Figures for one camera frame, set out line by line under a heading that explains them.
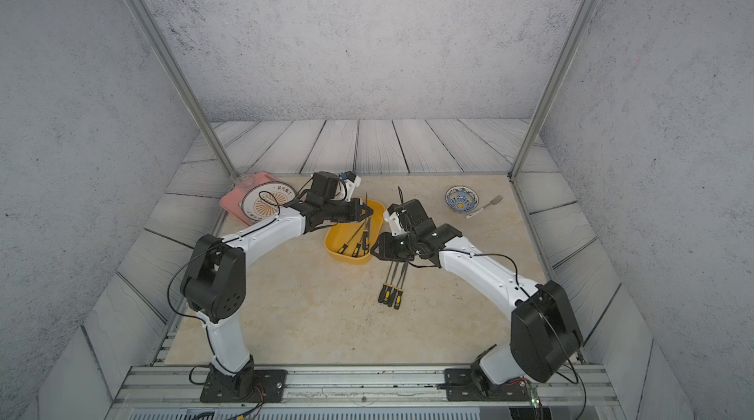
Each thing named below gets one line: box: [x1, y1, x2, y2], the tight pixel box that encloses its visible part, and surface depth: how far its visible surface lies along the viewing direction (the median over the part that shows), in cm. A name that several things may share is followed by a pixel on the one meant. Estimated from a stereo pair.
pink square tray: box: [219, 171, 281, 227], surface depth 114 cm
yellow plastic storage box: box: [323, 199, 386, 265], surface depth 101 cm
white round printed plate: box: [241, 181, 298, 222], surface depth 113 cm
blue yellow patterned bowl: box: [444, 185, 480, 213], surface depth 113 cm
